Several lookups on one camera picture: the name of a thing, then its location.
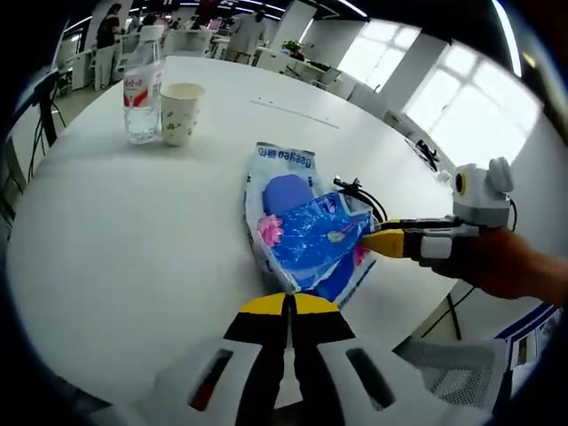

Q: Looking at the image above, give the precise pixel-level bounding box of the black tripod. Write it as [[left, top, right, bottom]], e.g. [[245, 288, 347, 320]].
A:
[[30, 70, 67, 178]]

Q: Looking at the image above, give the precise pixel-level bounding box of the white paper cup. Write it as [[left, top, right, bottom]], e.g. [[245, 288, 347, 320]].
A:
[[158, 82, 207, 148]]

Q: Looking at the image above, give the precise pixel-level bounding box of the large bright window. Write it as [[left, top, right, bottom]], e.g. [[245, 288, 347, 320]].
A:
[[336, 20, 547, 178]]

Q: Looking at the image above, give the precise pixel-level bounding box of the person's right hand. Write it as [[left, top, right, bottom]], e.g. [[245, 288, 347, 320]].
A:
[[437, 228, 568, 307]]

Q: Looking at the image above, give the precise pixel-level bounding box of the potted green plant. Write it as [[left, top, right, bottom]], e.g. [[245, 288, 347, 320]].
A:
[[281, 38, 308, 61]]

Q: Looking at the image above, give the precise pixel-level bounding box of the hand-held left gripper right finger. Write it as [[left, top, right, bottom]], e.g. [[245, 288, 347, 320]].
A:
[[288, 293, 449, 426]]

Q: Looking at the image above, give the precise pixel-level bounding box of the white table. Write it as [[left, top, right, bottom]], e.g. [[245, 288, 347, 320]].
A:
[[6, 55, 467, 400]]

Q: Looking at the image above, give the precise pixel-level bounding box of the white mesh chair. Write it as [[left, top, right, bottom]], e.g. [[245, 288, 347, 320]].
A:
[[394, 336, 509, 409]]

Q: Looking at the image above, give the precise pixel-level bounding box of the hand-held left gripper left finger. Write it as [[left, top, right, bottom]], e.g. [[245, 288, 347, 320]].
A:
[[153, 292, 292, 426]]

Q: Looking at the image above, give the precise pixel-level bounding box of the light blue wipes packet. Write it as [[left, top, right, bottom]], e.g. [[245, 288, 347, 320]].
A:
[[241, 140, 319, 289]]

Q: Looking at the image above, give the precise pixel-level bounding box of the clear water bottle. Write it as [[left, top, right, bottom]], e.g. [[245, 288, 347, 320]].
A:
[[122, 24, 167, 146]]

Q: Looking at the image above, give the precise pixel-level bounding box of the blue flowered tissue packet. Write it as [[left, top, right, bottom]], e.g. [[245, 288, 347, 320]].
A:
[[256, 191, 379, 310]]

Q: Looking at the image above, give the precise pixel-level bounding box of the black cable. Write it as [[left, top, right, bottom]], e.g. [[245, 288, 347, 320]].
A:
[[331, 176, 390, 225]]

